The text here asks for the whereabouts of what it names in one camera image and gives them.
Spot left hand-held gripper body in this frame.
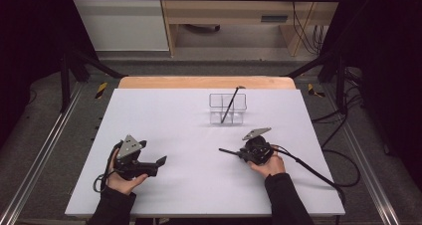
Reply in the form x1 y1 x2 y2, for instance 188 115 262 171
112 133 159 181

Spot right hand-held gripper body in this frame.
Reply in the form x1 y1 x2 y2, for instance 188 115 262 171
241 126 276 166

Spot black pen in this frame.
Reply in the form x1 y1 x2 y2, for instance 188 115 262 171
218 147 242 156

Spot clear acrylic organizer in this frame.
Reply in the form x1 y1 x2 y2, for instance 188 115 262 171
208 93 248 126

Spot black makeup brush silver ferrule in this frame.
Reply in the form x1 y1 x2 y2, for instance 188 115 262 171
220 85 247 124

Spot person's right hand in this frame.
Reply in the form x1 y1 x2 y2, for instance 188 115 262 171
247 144 287 179

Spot person's left hand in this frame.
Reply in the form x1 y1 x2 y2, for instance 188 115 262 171
106 148 149 197

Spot white table board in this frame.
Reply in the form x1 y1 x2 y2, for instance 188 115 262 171
64 88 346 218

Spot yellow black tape strip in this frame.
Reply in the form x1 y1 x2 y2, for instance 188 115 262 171
95 82 109 100
307 83 326 99

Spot wooden table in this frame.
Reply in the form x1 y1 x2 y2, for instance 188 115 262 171
117 75 297 91

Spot black metal stand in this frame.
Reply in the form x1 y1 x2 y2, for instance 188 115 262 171
59 45 128 113
285 49 347 114

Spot white cabinet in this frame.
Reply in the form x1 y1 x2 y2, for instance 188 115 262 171
66 0 170 52

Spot dark rectangular desk plate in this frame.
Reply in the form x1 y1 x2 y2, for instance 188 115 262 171
261 15 289 23

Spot dark curtain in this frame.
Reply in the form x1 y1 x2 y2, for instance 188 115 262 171
319 0 422 193
0 0 101 149

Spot light wooden desk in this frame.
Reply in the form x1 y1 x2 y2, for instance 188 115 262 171
158 0 346 58

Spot left hand-held gripper cable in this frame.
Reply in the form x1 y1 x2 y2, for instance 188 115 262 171
93 139 122 194

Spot hand-held gripper cable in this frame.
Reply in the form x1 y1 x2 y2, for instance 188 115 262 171
272 145 347 219
93 139 122 194

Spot right hand-held gripper cable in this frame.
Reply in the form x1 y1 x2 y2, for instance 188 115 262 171
272 145 347 219

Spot aluminium floor rail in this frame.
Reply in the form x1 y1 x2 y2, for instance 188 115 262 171
322 85 402 225
0 82 86 225

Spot black floor cables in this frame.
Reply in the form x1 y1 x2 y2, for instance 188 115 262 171
312 65 364 188

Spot black cables under desk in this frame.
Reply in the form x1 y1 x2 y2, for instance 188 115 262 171
288 0 326 56

